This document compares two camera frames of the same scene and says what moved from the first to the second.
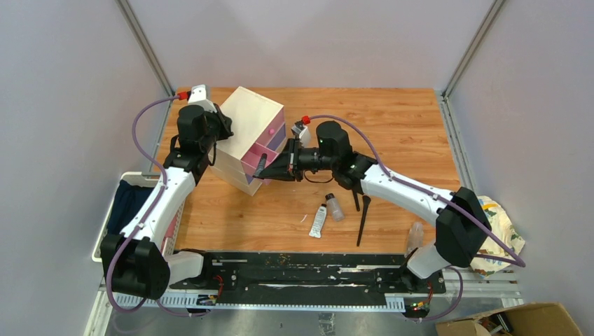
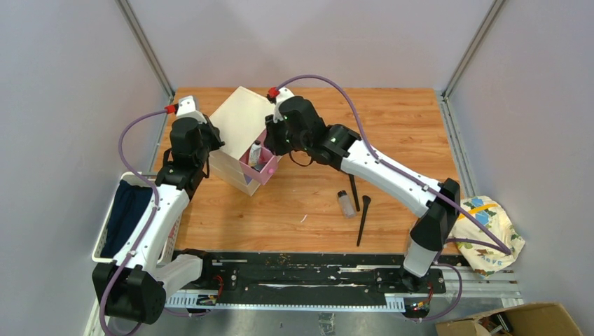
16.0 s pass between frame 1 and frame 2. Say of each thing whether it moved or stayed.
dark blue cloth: stayed
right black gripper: moved
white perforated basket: stayed
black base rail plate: stayed
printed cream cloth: stayed
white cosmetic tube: moved
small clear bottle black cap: moved
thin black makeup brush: stayed
